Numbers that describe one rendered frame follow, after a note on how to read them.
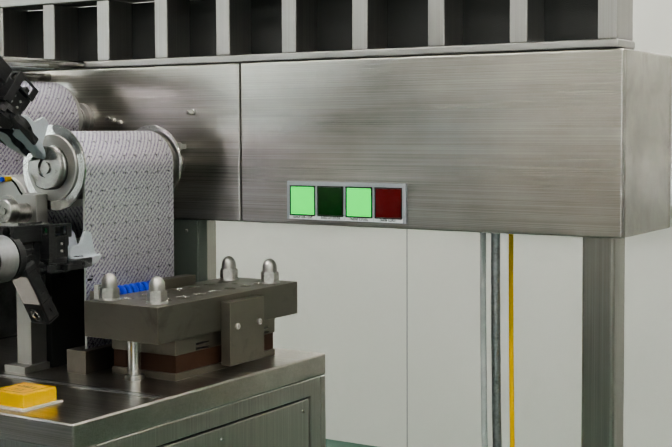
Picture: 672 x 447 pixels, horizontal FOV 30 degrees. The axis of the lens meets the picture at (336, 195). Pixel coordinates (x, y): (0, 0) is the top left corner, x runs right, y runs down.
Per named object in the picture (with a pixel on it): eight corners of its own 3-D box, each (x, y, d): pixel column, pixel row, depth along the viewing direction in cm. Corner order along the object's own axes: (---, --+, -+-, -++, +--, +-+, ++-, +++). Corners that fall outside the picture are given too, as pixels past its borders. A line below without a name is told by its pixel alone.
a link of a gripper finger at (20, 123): (45, 138, 209) (11, 103, 203) (40, 145, 208) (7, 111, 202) (25, 139, 212) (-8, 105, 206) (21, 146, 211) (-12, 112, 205)
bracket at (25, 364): (2, 372, 216) (-1, 194, 214) (30, 366, 221) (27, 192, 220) (22, 375, 213) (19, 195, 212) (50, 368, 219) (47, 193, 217)
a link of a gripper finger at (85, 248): (111, 229, 216) (72, 232, 208) (112, 263, 216) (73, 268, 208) (98, 228, 217) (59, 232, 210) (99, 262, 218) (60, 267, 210)
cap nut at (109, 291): (94, 300, 210) (93, 273, 210) (109, 297, 213) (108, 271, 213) (110, 301, 208) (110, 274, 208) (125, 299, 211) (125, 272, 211)
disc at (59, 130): (25, 211, 221) (20, 127, 220) (27, 211, 221) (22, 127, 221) (87, 209, 213) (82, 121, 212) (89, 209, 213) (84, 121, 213)
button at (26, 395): (-10, 405, 189) (-11, 389, 189) (24, 396, 195) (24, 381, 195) (23, 410, 186) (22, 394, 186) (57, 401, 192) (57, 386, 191)
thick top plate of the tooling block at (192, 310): (84, 336, 210) (83, 300, 209) (229, 307, 244) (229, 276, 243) (158, 344, 201) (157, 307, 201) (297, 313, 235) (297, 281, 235)
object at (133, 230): (84, 299, 216) (82, 192, 215) (172, 285, 235) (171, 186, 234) (86, 299, 215) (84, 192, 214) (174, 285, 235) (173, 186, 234)
